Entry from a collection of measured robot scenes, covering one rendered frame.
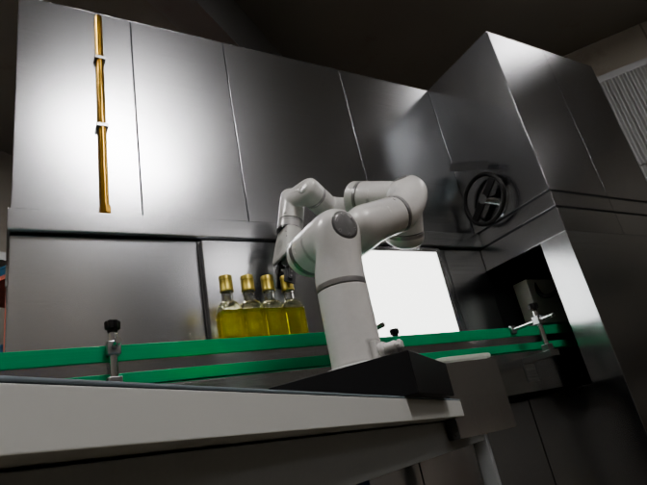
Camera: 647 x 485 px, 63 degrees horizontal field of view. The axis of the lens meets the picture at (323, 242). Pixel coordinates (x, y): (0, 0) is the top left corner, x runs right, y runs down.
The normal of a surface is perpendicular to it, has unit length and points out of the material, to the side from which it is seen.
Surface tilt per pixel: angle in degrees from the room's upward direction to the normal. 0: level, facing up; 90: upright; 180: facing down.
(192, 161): 90
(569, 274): 90
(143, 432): 90
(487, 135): 90
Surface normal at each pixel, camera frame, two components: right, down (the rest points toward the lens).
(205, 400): 0.89, -0.32
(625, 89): -0.43, -0.27
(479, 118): -0.86, -0.04
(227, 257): 0.47, -0.42
